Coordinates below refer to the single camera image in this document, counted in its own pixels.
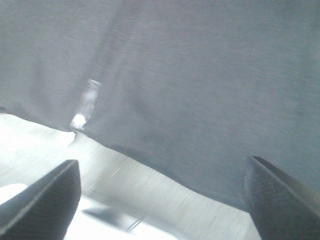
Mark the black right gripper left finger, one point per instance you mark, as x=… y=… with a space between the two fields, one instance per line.
x=45 y=209

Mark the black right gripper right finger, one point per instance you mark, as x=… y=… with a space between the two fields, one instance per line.
x=281 y=207

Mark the black table cloth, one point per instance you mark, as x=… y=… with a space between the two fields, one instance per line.
x=190 y=88

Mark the grey tape strip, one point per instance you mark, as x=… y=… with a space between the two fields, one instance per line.
x=86 y=105

